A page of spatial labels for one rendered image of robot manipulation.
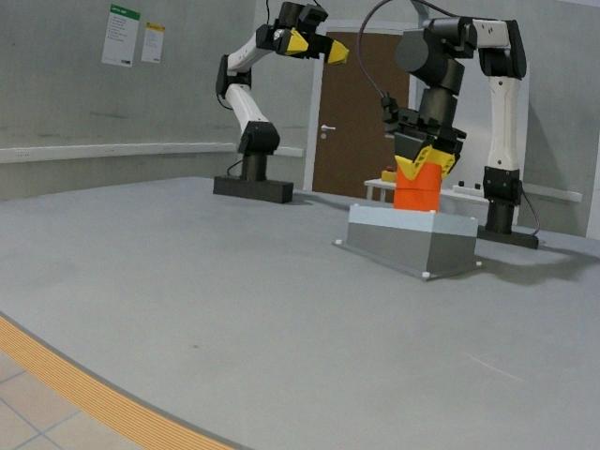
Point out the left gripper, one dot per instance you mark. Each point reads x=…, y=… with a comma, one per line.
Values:
x=414, y=139

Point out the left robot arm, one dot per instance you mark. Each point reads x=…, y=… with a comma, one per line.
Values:
x=423, y=52

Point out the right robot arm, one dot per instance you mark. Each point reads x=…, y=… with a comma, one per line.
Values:
x=259, y=137

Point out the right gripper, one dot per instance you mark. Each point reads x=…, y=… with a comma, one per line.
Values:
x=311, y=45

